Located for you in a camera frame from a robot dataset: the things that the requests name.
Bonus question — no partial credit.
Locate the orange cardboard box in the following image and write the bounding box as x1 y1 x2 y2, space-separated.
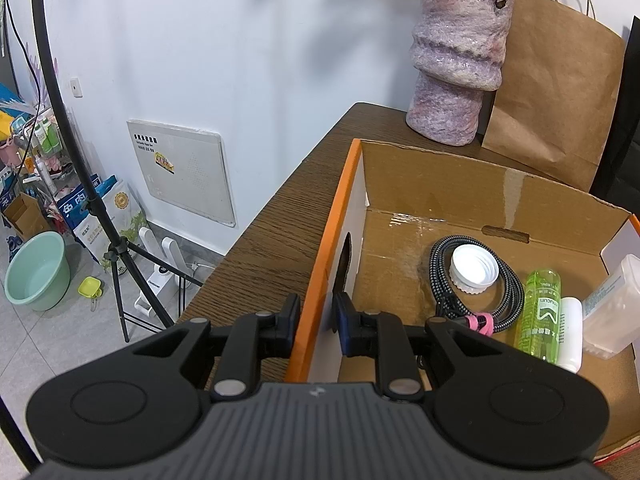
285 140 639 479

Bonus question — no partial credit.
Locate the green plastic bottle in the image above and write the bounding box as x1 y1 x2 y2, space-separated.
515 269 582 373

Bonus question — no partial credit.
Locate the translucent plastic container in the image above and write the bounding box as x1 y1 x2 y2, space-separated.
582 255 640 360

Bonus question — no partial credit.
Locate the white jar lid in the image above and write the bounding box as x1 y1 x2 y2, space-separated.
449 244 499 295

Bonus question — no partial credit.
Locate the black tripod stand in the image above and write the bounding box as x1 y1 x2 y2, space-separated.
0 0 204 476

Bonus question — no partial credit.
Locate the small yellow box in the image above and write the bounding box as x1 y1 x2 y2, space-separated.
77 276 103 300

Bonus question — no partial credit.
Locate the blue white bag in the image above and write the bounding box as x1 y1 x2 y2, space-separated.
54 173 149 271

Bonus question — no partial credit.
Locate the green plastic basin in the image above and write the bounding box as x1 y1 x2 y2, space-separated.
4 231 70 312

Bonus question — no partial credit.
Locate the small cardboard box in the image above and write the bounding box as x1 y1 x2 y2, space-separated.
3 193 51 242

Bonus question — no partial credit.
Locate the cluttered storage rack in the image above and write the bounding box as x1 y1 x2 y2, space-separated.
1 86 74 208

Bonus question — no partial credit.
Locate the black paper bag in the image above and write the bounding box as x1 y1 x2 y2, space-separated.
590 16 639 216

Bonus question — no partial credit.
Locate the purple felt vase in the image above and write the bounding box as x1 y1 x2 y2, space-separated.
406 0 515 146

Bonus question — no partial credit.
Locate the brown paper bag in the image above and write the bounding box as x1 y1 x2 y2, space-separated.
483 0 626 191

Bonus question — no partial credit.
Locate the braided black cable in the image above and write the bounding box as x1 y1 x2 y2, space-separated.
427 234 525 337

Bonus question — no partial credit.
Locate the white wall panel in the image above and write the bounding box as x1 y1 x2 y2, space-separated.
127 119 235 226

